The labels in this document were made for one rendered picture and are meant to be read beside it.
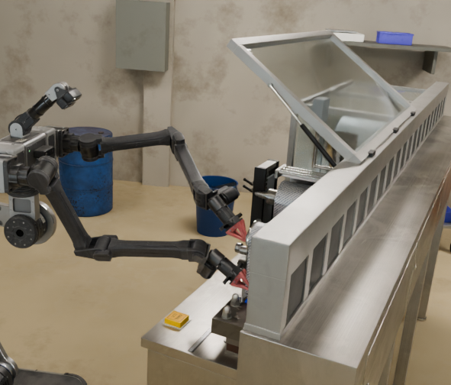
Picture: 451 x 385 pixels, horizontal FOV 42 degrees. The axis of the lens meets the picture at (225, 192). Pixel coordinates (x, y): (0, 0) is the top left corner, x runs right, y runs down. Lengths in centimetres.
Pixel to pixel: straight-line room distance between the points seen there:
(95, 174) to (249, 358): 450
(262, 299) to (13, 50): 603
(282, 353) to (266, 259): 20
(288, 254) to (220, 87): 530
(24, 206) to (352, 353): 165
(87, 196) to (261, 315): 457
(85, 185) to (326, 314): 449
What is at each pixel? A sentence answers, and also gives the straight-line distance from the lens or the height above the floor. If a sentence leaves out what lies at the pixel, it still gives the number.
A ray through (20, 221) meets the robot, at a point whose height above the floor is 118.
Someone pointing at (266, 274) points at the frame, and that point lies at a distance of 119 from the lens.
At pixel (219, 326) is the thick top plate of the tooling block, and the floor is 101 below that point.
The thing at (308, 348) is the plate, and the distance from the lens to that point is 124.
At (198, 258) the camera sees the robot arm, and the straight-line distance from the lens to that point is 218.
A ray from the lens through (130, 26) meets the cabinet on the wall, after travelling 625.
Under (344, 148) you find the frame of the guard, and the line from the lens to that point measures 179.
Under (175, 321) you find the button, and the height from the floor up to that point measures 92.
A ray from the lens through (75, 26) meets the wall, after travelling 671.
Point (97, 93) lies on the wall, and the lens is 672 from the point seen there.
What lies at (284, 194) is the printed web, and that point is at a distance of 231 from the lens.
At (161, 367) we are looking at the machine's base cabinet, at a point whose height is 80.
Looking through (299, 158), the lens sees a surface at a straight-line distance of 310.
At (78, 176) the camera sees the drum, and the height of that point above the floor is 41.
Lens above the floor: 211
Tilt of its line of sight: 19 degrees down
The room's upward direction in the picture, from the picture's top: 4 degrees clockwise
